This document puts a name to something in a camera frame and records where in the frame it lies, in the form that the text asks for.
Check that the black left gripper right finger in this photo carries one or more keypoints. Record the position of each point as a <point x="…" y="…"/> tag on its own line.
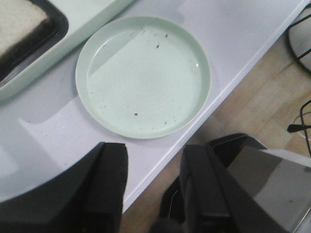
<point x="213" y="201"/>

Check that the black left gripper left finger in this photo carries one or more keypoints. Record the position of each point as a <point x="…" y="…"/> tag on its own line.
<point x="85" y="198"/>

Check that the bread slice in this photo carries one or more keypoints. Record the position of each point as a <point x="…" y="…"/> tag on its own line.
<point x="24" y="26"/>

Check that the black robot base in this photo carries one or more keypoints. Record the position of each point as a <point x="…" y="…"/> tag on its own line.
<point x="278" y="181"/>

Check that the green round plate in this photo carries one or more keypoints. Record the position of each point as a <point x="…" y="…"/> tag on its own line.
<point x="143" y="77"/>

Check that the black wire stool frame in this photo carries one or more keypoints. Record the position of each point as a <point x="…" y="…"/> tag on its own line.
<point x="299" y="38"/>

